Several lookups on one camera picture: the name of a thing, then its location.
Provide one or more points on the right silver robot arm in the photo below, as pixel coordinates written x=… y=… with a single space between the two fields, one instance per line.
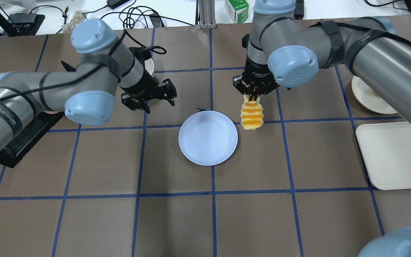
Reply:
x=281 y=53

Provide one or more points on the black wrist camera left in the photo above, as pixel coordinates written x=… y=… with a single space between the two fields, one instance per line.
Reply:
x=142 y=54

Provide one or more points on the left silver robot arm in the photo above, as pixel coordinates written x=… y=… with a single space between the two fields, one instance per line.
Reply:
x=86 y=95

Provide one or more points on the cream ceramic bowl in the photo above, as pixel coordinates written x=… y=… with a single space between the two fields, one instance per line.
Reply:
x=149 y=66

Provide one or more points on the blue round plate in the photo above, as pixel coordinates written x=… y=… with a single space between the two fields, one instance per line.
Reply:
x=208 y=138

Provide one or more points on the white rectangular tray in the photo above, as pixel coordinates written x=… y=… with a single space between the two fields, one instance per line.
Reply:
x=386 y=151

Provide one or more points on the aluminium frame post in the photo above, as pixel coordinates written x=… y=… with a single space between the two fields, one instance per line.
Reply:
x=205 y=14

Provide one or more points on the yellow sliced bread loaf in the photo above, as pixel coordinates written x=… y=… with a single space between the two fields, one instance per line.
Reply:
x=252 y=116

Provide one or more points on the green and white box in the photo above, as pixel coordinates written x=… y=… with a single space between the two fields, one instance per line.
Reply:
x=238 y=10

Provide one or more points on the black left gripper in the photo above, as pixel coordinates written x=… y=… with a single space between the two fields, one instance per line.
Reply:
x=142 y=91

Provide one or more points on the black dish rack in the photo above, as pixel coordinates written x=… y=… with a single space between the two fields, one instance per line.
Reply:
x=20 y=145

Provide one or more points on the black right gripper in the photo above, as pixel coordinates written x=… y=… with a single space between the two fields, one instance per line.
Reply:
x=256 y=70

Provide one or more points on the white round plate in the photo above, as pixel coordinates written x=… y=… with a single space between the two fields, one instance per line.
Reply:
x=369 y=99

